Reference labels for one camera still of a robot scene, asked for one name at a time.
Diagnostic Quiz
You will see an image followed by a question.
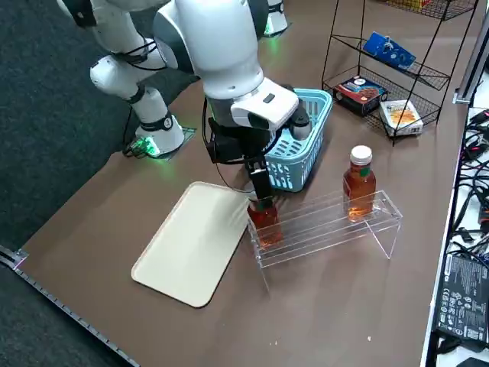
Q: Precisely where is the brown chocolate cookie box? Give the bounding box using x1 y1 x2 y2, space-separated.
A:
332 76 390 118

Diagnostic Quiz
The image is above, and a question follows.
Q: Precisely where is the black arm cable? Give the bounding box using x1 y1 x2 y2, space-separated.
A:
201 95 253 196

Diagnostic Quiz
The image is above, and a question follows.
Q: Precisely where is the metal table edge rail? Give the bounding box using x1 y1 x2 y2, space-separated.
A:
0 244 141 367

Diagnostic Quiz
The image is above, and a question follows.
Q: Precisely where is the cream rectangular tray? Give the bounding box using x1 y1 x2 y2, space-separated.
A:
131 181 253 309

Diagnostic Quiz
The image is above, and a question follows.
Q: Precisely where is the black wire snack shelf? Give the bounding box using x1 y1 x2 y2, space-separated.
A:
321 0 481 146

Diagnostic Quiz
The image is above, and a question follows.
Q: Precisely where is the blue Oreo cookie pack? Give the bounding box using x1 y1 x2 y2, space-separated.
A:
361 31 417 72

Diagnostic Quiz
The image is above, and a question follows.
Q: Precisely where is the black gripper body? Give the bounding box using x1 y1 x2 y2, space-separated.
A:
208 118 270 165

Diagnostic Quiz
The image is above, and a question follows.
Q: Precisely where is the yellow biscuit box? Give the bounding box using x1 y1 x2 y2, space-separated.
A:
385 0 432 11

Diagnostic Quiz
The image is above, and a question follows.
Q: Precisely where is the white cracker box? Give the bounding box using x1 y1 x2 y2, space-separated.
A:
378 99 424 138

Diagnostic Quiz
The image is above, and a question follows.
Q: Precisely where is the black desk cable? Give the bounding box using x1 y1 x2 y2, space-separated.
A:
454 152 489 245

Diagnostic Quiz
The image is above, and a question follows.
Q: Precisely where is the amber tea bottle white cap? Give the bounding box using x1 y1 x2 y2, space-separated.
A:
342 145 377 223
247 196 284 248

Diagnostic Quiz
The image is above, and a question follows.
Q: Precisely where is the clear acrylic beverage shelf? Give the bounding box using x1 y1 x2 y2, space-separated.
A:
247 190 404 294

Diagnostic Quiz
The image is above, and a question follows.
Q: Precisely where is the light blue plastic shopping basket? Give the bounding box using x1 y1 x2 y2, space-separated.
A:
263 88 333 193

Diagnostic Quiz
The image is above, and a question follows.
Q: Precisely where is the black labelled power adapter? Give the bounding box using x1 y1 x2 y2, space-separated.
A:
435 252 489 347

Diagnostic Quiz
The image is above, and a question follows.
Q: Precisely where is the aluminium profile post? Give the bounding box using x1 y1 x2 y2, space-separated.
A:
453 0 489 105

